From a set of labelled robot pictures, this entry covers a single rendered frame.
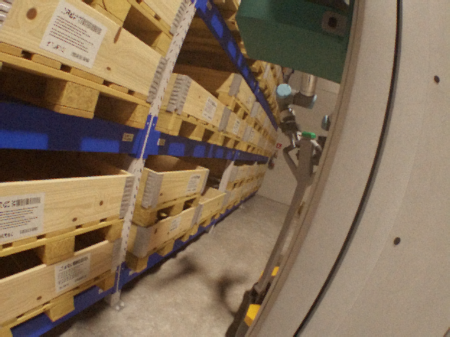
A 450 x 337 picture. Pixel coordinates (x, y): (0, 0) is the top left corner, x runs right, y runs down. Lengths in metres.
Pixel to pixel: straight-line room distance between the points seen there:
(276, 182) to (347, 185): 6.85
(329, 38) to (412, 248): 0.28
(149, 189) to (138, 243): 0.36
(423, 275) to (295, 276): 0.15
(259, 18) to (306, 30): 0.07
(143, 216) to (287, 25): 1.25
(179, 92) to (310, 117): 6.08
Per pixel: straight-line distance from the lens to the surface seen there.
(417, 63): 0.26
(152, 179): 1.32
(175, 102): 1.30
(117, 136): 1.07
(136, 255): 1.53
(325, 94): 7.37
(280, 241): 1.44
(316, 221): 0.21
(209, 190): 2.98
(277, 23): 0.35
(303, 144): 1.34
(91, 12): 0.81
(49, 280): 1.05
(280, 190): 7.06
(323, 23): 0.36
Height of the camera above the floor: 1.23
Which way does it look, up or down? 6 degrees down
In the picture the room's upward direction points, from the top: 17 degrees clockwise
